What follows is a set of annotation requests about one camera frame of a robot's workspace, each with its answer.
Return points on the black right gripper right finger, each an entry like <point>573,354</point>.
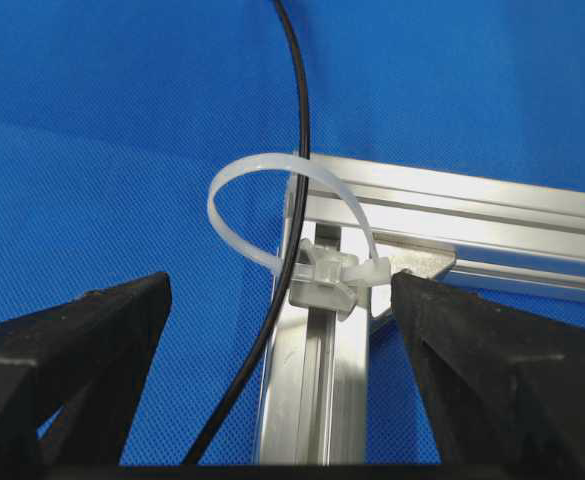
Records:
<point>500,385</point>

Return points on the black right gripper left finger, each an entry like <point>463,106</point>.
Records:
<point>71,376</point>

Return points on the white zip tie loop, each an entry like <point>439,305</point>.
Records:
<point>329,280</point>

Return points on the silver aluminium extrusion frame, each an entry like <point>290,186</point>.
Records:
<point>335,383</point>

